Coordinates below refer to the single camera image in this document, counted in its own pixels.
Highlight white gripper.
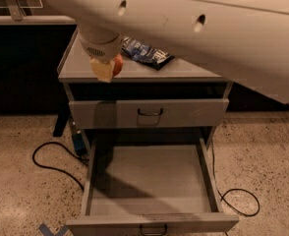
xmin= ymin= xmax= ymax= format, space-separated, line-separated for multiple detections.
xmin=78 ymin=25 xmax=123 ymax=83

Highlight red apple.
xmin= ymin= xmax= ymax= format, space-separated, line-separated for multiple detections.
xmin=113 ymin=54 xmax=123 ymax=76

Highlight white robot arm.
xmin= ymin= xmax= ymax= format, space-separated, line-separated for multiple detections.
xmin=44 ymin=0 xmax=289 ymax=105

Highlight closed top drawer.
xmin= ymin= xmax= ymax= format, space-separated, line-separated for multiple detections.
xmin=69 ymin=99 xmax=229 ymax=129

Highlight grey drawer cabinet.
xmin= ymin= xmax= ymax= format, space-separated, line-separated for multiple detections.
xmin=56 ymin=28 xmax=234 ymax=149

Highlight long dark counter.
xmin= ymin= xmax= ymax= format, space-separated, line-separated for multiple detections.
xmin=0 ymin=15 xmax=289 ymax=113

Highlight open middle drawer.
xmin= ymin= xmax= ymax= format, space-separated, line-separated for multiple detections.
xmin=66 ymin=141 xmax=239 ymax=236

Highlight blue chip bag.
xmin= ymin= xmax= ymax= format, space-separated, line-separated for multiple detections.
xmin=122 ymin=36 xmax=174 ymax=71

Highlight blue power box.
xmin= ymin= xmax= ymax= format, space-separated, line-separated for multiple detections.
xmin=72 ymin=133 xmax=87 ymax=156

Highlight blue tape cross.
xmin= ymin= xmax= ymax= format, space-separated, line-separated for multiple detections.
xmin=38 ymin=222 xmax=69 ymax=236

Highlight black top drawer handle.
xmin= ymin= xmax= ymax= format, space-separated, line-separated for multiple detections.
xmin=138 ymin=108 xmax=163 ymax=117

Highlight black drawer handle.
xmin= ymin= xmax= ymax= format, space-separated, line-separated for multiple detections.
xmin=139 ymin=225 xmax=168 ymax=236
xmin=138 ymin=108 xmax=163 ymax=117

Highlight black floor cable left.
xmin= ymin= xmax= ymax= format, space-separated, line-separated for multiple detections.
xmin=31 ymin=141 xmax=89 ymax=193

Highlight black middle drawer handle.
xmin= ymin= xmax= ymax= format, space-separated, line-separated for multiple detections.
xmin=139 ymin=225 xmax=168 ymax=236

